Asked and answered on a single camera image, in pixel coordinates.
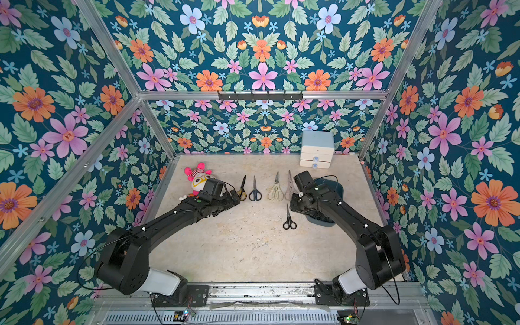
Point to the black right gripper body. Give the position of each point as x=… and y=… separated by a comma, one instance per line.
x=296, y=199

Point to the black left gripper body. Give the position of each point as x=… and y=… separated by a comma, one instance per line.
x=217, y=207

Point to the pink scissors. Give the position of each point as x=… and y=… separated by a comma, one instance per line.
x=290, y=187

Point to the small black scissors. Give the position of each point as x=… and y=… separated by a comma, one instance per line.
x=289, y=224

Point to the black yellow scissors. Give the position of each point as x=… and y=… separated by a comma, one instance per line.
x=242, y=192

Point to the cream yellow scissors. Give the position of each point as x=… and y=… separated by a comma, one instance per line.
x=276, y=192

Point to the dark blue scissors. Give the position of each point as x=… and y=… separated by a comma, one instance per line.
x=255, y=195

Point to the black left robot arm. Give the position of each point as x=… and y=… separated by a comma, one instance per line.
x=124, y=261

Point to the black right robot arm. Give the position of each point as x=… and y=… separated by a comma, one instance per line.
x=379, y=256

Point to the teal plastic storage box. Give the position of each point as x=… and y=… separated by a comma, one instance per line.
x=324, y=189

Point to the white pink plush toy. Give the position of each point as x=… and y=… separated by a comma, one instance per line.
x=197, y=177

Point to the small white drawer cabinet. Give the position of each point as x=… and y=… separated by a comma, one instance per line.
x=317, y=149

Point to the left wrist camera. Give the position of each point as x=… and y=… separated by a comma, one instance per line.
x=212, y=190

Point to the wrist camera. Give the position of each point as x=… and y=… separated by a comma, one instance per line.
x=304, y=181
x=212, y=190

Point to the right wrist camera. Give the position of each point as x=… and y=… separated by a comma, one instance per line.
x=304, y=181

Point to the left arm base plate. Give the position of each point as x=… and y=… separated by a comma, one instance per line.
x=190, y=295

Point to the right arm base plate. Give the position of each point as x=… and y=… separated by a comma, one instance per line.
x=333, y=295

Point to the black hook rail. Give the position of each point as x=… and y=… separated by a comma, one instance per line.
x=253, y=96

